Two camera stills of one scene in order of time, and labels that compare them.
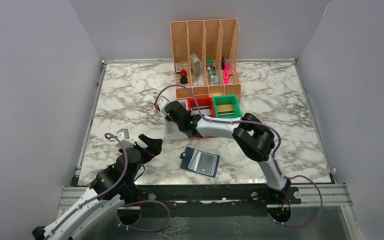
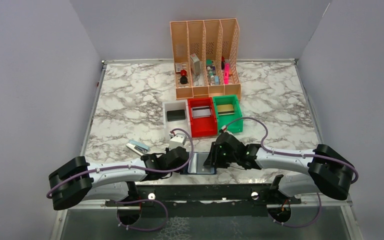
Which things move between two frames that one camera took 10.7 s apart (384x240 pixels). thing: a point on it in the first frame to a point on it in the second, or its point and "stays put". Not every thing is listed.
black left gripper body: [134, 175] to [167, 150]
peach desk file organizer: [206, 57] stays put
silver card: [205, 111] stays put
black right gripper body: [168, 118] to [224, 159]
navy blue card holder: [200, 162] stays put
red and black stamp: [183, 79] stays put
